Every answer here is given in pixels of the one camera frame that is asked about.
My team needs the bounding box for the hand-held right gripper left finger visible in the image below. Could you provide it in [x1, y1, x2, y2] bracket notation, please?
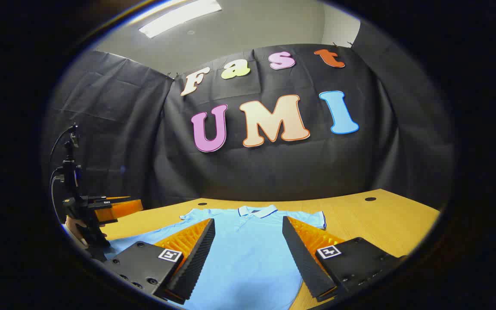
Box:
[102, 218, 216, 305]

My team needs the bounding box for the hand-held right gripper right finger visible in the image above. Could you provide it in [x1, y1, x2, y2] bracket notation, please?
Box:
[282, 216, 407, 303]

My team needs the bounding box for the light blue T-shirt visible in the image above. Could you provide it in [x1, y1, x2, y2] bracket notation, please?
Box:
[104, 205, 327, 310]

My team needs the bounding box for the black backdrop cloth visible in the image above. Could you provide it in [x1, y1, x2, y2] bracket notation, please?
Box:
[41, 19, 455, 211]

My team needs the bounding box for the ceiling light panel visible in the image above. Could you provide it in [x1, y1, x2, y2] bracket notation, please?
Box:
[138, 0, 223, 38]

